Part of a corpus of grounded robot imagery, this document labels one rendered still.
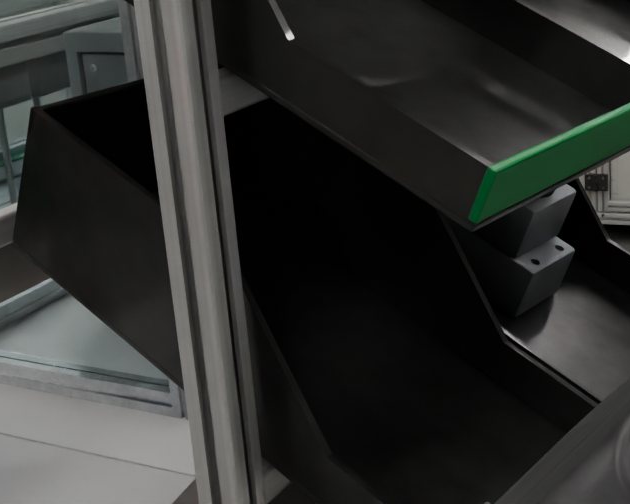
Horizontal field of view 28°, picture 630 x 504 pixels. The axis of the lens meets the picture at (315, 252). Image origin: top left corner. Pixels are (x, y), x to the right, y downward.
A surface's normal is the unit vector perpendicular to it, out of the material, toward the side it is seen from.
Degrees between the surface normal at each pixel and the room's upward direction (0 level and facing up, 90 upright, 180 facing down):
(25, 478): 0
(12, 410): 0
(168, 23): 90
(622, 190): 90
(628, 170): 90
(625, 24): 25
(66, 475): 0
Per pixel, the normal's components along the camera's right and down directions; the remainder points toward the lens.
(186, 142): -0.50, 0.32
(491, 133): 0.25, -0.80
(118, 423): -0.08, -0.94
